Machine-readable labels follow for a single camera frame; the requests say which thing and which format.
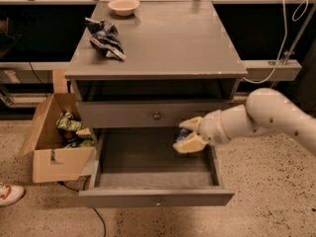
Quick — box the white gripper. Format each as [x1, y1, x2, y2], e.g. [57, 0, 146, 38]
[173, 111, 229, 154]

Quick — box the dark blue rxbar blueberry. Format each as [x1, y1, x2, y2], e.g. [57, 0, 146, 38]
[176, 128, 191, 142]

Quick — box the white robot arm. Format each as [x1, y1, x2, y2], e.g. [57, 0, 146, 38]
[173, 88, 316, 154]

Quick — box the open grey middle drawer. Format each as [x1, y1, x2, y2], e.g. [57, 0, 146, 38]
[79, 127, 234, 208]

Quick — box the grey wooden drawer cabinet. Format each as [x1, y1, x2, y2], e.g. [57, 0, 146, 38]
[64, 0, 248, 140]

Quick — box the closed grey top drawer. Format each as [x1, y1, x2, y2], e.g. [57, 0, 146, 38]
[77, 101, 231, 128]

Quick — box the green snack bag lower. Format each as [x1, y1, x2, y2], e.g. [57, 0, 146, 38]
[65, 139, 95, 148]

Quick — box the green snack bag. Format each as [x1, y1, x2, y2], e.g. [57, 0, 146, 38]
[65, 139, 95, 148]
[56, 113, 84, 132]

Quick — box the green snack bag upper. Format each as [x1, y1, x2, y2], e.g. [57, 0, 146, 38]
[56, 113, 84, 132]

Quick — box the crumpled blue white chip bag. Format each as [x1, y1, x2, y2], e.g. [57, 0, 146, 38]
[85, 18, 126, 61]

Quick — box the open cardboard box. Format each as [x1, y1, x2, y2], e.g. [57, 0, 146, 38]
[17, 93, 95, 183]

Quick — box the beige paper bowl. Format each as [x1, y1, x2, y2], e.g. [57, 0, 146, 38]
[108, 0, 140, 17]

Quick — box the white and red sneaker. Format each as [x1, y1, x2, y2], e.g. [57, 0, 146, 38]
[0, 183, 25, 206]

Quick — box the black floor cable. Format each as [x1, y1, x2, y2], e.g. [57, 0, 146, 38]
[57, 181, 108, 237]

